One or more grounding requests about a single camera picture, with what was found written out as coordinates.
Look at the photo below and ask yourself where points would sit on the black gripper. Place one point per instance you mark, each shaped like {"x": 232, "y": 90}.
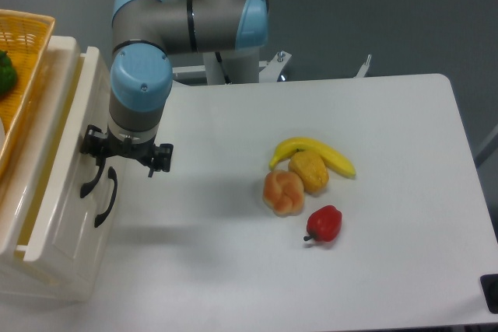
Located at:
{"x": 101, "y": 146}

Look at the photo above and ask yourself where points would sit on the black top drawer handle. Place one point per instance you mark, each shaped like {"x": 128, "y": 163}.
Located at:
{"x": 89, "y": 186}

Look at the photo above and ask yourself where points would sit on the black drawer handle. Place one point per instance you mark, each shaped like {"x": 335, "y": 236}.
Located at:
{"x": 102, "y": 216}
{"x": 89, "y": 186}

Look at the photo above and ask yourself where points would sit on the white drawer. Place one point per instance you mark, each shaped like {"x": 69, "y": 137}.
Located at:
{"x": 73, "y": 91}
{"x": 78, "y": 242}

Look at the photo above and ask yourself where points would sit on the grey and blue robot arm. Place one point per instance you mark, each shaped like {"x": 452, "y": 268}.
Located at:
{"x": 145, "y": 34}

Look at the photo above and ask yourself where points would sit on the white drawer cabinet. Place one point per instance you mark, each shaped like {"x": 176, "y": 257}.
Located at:
{"x": 40, "y": 278}

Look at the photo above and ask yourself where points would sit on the green bell pepper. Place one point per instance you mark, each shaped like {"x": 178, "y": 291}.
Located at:
{"x": 8, "y": 74}

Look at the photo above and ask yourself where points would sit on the yellow woven basket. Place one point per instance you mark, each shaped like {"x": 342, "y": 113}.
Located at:
{"x": 24, "y": 37}

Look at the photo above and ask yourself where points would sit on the orange bread roll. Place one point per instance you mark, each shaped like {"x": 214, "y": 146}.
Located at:
{"x": 283, "y": 192}

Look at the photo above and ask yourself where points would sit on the yellow banana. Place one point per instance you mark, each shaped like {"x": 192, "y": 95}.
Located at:
{"x": 332, "y": 158}

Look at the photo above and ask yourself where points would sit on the red bell pepper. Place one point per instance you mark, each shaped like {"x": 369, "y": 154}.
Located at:
{"x": 324, "y": 225}

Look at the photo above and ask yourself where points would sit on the black corner device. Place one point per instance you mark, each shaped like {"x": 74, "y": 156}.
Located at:
{"x": 489, "y": 283}

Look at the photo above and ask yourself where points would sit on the black bottom drawer handle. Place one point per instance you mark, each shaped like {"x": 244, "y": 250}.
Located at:
{"x": 102, "y": 216}

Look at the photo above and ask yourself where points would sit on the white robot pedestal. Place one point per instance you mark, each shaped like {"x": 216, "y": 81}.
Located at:
{"x": 232, "y": 67}

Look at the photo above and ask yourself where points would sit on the white metal base frame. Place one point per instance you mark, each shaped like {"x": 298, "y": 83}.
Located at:
{"x": 269, "y": 71}

